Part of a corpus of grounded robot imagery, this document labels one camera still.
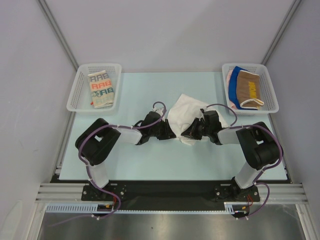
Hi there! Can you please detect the white towel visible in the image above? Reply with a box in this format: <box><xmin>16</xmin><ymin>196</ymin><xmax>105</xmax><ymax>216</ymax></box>
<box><xmin>167</xmin><ymin>94</ymin><xmax>229</xmax><ymax>146</ymax></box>

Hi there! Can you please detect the rabbit print towel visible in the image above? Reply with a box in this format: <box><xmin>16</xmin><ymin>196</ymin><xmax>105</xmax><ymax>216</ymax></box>
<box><xmin>88</xmin><ymin>70</ymin><xmax>115</xmax><ymax>109</ymax></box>

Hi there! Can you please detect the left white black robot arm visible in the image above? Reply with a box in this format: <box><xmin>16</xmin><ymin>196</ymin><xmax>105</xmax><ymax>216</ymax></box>
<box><xmin>75</xmin><ymin>111</ymin><xmax>177</xmax><ymax>200</ymax></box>

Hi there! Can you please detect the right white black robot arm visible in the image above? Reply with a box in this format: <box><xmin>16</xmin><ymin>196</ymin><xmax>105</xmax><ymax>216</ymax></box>
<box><xmin>181</xmin><ymin>109</ymin><xmax>283</xmax><ymax>201</ymax></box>

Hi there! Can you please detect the pink towel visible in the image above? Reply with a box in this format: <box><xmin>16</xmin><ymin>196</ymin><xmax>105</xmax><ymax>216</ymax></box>
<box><xmin>226</xmin><ymin>70</ymin><xmax>237</xmax><ymax>110</ymax></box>

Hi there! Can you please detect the blue towel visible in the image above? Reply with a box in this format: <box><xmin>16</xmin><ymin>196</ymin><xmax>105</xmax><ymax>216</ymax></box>
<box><xmin>228</xmin><ymin>66</ymin><xmax>247</xmax><ymax>110</ymax></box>

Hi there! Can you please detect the brown towel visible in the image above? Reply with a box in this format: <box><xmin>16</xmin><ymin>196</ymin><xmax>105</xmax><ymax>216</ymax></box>
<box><xmin>236</xmin><ymin>70</ymin><xmax>265</xmax><ymax>110</ymax></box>

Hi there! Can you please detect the right white plastic basket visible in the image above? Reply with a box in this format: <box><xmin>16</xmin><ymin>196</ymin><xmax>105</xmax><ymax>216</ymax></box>
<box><xmin>222</xmin><ymin>63</ymin><xmax>279</xmax><ymax>116</ymax></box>

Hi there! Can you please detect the white plastic basket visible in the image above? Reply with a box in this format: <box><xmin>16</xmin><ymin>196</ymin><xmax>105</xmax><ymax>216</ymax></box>
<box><xmin>66</xmin><ymin>63</ymin><xmax>122</xmax><ymax>115</ymax></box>
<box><xmin>222</xmin><ymin>63</ymin><xmax>279</xmax><ymax>116</ymax></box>

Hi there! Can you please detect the left white plastic basket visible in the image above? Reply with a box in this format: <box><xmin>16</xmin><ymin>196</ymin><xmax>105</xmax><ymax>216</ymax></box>
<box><xmin>66</xmin><ymin>63</ymin><xmax>122</xmax><ymax>115</ymax></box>

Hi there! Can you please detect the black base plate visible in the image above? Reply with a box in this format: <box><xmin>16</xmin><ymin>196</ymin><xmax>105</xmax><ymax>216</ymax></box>
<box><xmin>81</xmin><ymin>180</ymin><xmax>260</xmax><ymax>212</ymax></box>

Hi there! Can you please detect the white slotted cable duct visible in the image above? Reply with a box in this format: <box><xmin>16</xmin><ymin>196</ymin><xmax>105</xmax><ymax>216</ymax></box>
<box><xmin>46</xmin><ymin>201</ymin><xmax>251</xmax><ymax>215</ymax></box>

